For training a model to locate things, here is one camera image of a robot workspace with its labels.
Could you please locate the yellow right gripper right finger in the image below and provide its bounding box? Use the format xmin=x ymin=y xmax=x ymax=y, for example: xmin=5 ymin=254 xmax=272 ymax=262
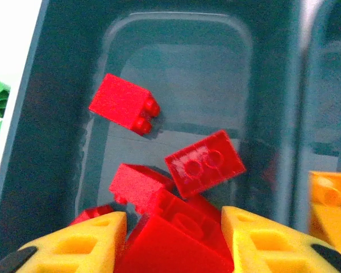
xmin=221 ymin=206 xmax=341 ymax=273

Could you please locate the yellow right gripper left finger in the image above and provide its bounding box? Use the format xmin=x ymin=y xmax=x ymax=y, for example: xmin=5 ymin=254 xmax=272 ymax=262
xmin=0 ymin=210 xmax=128 ymax=273

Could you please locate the red lego brick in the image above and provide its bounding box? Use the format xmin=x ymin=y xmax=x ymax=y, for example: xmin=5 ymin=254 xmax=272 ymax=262
xmin=109 ymin=163 xmax=176 ymax=213
xmin=88 ymin=73 xmax=161 ymax=137
xmin=115 ymin=187 xmax=235 ymax=273
xmin=69 ymin=204 xmax=114 ymax=227
xmin=164 ymin=129 xmax=247 ymax=199

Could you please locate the yellow lego brick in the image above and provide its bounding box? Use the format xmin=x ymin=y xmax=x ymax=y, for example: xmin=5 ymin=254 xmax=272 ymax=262
xmin=308 ymin=170 xmax=341 ymax=254

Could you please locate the dark teal plastic container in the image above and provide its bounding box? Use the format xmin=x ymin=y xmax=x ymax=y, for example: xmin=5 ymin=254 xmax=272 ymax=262
xmin=0 ymin=0 xmax=307 ymax=262
xmin=298 ymin=0 xmax=341 ymax=257

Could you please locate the white plastic container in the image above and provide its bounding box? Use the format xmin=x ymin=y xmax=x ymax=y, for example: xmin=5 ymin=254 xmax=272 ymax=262
xmin=0 ymin=0 xmax=51 ymax=217

